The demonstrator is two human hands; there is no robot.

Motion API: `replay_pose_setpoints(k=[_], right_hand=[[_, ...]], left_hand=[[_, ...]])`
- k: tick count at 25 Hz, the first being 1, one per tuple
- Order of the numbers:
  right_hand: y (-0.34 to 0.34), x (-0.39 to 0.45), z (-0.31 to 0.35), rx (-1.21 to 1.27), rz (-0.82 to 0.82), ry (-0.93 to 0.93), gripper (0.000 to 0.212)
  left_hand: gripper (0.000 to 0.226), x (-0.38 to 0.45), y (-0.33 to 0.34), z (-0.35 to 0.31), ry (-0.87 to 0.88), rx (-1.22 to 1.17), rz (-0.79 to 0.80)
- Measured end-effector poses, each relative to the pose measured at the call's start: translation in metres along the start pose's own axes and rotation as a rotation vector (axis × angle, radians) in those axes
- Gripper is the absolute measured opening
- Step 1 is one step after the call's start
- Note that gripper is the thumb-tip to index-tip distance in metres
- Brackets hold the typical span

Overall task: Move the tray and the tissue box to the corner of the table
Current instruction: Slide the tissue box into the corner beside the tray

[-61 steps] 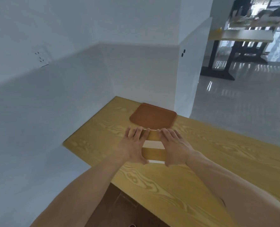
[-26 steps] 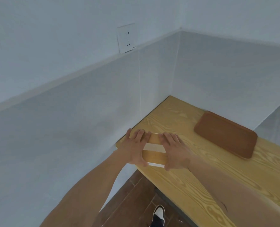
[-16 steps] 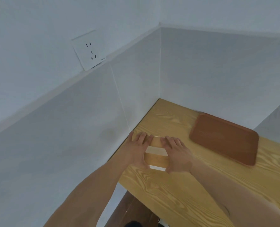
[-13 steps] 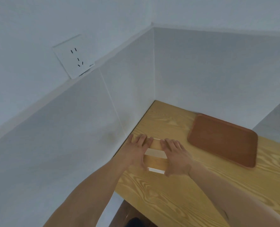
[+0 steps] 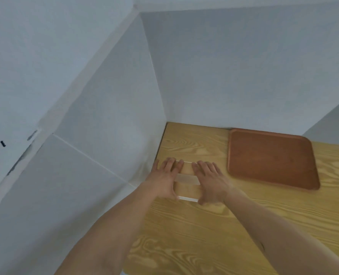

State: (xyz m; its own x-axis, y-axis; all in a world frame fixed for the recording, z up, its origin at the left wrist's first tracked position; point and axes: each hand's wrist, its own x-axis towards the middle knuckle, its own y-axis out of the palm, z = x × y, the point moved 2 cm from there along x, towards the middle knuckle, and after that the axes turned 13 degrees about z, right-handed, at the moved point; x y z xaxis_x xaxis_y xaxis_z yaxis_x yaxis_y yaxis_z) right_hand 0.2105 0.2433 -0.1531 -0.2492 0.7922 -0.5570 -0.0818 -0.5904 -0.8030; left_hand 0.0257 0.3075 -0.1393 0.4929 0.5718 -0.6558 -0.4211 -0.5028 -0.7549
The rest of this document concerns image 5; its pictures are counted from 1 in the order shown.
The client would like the person's left hand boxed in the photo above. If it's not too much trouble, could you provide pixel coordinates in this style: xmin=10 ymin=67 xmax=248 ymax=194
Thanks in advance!
xmin=142 ymin=157 xmax=185 ymax=201

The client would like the person's right hand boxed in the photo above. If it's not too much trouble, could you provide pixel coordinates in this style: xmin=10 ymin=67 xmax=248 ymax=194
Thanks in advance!
xmin=191 ymin=160 xmax=235 ymax=206

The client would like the clear acrylic box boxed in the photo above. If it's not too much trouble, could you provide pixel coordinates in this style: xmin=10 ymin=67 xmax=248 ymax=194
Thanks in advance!
xmin=173 ymin=161 xmax=202 ymax=203

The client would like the person's right forearm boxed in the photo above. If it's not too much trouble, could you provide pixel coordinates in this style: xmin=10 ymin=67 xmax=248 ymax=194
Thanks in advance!
xmin=222 ymin=187 xmax=339 ymax=275

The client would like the person's left forearm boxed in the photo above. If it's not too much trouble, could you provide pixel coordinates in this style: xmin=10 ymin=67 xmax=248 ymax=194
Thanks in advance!
xmin=54 ymin=184 xmax=158 ymax=275

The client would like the brown wooden tray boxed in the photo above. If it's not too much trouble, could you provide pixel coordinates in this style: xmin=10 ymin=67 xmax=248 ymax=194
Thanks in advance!
xmin=226 ymin=128 xmax=321 ymax=191

